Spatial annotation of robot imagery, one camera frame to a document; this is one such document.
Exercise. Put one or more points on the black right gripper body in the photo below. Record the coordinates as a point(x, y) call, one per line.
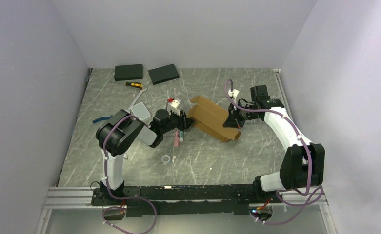
point(243, 115)

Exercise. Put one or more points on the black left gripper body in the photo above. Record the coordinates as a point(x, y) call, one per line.
point(175, 121)

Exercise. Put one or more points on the brown cardboard box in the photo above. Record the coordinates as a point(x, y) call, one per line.
point(209, 117)

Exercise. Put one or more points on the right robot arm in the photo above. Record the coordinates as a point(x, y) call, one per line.
point(303, 162)

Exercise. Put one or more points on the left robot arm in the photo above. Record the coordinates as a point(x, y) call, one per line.
point(119, 132)

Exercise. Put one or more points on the green white glue stick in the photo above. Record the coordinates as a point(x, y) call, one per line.
point(181, 136)

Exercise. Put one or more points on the pink marker pen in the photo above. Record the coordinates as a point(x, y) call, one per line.
point(176, 139)

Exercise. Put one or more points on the grey white rectangular device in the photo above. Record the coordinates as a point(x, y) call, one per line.
point(140, 111)

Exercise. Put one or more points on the clear tape roll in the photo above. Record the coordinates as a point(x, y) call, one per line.
point(165, 159)

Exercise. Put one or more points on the silver combination wrench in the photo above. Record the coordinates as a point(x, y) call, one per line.
point(136, 98)

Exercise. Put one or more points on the black foam block right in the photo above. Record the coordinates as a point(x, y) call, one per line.
point(163, 74)

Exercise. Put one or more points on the black foam block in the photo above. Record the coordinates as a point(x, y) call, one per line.
point(163, 74)
point(128, 72)

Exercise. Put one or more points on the yellow black screwdriver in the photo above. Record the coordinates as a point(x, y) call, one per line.
point(134, 84)

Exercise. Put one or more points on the black foam block left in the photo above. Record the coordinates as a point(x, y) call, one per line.
point(128, 72)

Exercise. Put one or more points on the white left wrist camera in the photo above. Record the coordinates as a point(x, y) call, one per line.
point(173, 105)

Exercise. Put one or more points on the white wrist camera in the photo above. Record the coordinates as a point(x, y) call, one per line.
point(173, 105)
point(233, 94)

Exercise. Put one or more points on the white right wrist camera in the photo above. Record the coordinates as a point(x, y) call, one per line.
point(233, 94)

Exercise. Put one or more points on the blue handled pliers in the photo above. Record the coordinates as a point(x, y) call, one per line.
point(101, 119)

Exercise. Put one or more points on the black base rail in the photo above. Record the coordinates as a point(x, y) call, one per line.
point(183, 199)

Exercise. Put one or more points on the aluminium frame rail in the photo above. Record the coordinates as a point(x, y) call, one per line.
point(68, 198)

